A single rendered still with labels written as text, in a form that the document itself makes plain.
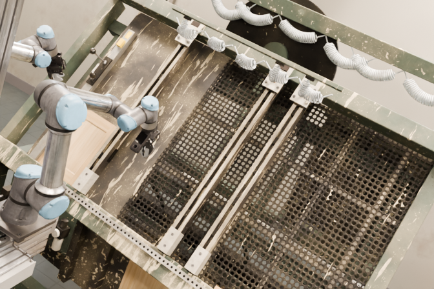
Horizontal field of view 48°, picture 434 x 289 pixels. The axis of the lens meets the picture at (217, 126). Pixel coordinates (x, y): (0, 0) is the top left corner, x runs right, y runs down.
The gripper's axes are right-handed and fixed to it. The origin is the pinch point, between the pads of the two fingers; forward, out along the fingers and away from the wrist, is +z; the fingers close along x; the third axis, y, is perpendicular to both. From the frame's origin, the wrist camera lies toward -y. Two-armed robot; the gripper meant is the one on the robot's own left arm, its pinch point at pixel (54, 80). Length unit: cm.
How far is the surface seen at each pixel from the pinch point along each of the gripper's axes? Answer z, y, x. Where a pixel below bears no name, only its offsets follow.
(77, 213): 41, 19, -55
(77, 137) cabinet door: 32.2, 9.6, -11.7
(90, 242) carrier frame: 81, 19, -52
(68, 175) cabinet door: 39, 9, -34
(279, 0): -10, 121, 75
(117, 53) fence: 9.7, 25.8, 36.8
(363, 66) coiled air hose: 0, 170, 32
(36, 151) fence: 37.5, -12.3, -20.5
